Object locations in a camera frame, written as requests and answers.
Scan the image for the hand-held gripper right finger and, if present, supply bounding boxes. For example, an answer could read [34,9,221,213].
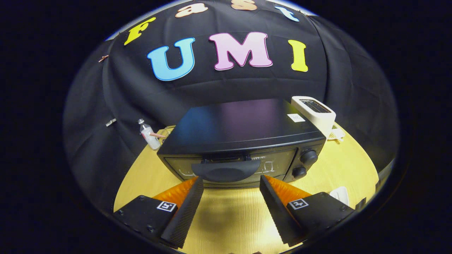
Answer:
[260,175,355,247]

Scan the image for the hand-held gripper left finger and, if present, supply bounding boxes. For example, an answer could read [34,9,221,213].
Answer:
[114,176,204,249]

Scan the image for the black toaster oven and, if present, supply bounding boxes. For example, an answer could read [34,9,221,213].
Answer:
[157,99,327,188]

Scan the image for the white food dish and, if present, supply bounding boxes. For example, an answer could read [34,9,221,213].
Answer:
[329,186,350,207]

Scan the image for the white pop-up toaster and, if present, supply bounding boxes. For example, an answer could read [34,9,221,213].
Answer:
[291,96,337,139]

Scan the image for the clear plastic bottle white label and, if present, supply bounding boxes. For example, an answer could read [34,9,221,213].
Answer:
[138,119,161,150]

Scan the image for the black backdrop cloth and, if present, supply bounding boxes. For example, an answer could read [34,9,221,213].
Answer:
[63,0,399,212]

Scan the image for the wire mesh basket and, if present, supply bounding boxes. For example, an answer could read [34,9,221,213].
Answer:
[161,125,176,141]

